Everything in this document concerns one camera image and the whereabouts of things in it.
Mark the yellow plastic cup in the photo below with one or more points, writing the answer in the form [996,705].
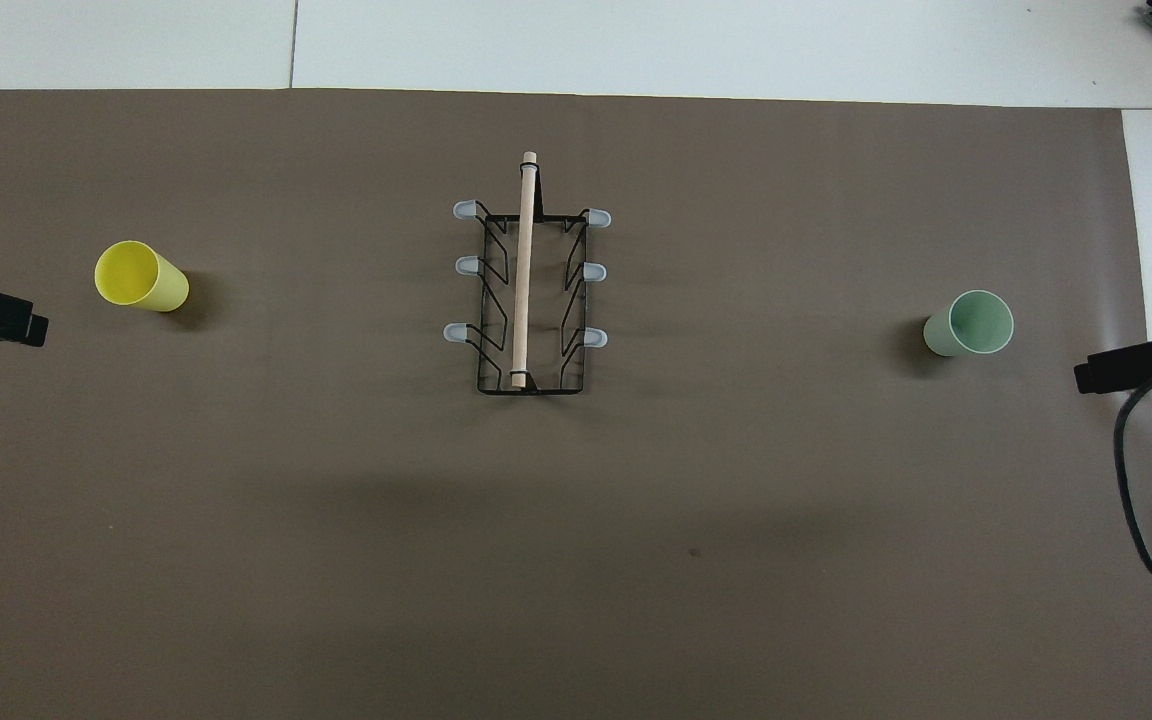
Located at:
[161,290]

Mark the pale green plastic cup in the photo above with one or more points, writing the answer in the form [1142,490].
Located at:
[941,335]

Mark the brown table mat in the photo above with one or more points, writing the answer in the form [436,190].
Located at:
[236,550]

